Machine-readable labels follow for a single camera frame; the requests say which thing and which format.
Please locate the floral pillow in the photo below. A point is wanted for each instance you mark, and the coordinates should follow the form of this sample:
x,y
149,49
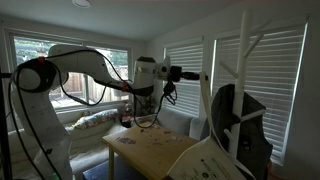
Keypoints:
x,y
96,119

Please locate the white printed tote bag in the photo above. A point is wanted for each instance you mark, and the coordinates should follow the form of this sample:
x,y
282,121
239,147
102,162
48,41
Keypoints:
x,y
203,163

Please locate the wooden table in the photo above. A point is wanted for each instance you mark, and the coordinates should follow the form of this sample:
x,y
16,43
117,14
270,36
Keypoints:
x,y
150,153

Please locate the black stand pole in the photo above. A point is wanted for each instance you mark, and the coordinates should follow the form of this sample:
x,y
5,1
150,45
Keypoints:
x,y
4,133

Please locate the large glass window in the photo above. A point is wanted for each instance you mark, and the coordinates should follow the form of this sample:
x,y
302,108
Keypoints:
x,y
86,88

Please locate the small pale sticker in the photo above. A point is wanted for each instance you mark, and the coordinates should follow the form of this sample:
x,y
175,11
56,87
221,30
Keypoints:
x,y
174,138

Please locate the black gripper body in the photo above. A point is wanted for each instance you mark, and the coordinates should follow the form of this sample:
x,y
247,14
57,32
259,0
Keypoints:
x,y
190,76

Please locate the round ceiling light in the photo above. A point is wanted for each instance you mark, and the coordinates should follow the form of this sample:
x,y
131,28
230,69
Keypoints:
x,y
81,3

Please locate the wide white window blind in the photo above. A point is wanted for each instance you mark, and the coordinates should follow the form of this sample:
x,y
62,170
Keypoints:
x,y
270,83

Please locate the grey sofa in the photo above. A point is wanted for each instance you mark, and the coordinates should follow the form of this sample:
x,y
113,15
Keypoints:
x,y
173,120

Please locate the dark potted plant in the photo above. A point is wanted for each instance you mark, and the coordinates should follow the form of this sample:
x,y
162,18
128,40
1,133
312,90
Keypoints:
x,y
148,108

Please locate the dark grey jacket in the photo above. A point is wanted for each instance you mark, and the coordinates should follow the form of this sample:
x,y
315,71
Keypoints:
x,y
256,133

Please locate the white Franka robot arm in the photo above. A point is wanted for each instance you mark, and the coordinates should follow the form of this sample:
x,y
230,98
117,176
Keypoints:
x,y
76,60

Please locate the narrow white window blind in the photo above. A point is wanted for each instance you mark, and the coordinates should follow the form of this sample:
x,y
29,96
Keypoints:
x,y
186,96

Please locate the blue ottoman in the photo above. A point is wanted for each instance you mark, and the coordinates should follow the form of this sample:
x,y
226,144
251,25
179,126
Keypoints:
x,y
96,173

